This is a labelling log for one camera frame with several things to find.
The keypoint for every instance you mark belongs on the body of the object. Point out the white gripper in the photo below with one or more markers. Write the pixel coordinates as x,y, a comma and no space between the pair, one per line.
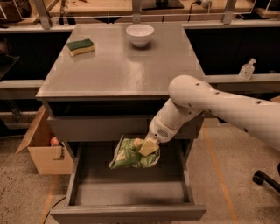
159,130

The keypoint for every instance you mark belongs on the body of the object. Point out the green jalapeno chip bag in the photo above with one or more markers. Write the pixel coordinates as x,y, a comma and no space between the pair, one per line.
127,155

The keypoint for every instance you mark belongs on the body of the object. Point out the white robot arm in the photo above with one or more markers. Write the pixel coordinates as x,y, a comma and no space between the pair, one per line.
189,96

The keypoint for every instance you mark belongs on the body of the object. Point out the open grey middle drawer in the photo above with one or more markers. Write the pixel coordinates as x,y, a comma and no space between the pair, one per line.
99,194

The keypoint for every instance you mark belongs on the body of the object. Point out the grey drawer cabinet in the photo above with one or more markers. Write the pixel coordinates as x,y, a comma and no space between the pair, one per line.
118,79

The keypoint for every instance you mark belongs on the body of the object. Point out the closed grey top drawer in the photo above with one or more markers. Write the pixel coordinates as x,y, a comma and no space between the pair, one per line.
99,128

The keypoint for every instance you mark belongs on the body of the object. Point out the orange object in box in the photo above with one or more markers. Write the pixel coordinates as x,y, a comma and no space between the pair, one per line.
54,141

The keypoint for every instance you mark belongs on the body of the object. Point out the cardboard box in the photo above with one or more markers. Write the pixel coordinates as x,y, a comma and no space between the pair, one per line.
48,159

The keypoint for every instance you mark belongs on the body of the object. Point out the white ceramic bowl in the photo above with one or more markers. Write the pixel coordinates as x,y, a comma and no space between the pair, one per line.
139,35

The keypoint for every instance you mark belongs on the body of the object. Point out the black office chair base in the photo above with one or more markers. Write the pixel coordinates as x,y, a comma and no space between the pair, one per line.
260,177

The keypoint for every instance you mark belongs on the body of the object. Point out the green yellow sponge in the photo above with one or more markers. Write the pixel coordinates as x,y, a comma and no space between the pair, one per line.
80,46

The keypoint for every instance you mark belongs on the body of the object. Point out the clear sanitizer pump bottle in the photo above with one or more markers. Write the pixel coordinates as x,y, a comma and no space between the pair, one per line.
247,70

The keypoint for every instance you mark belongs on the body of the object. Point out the grey workbench shelf frame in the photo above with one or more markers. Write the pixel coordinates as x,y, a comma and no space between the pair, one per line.
224,14

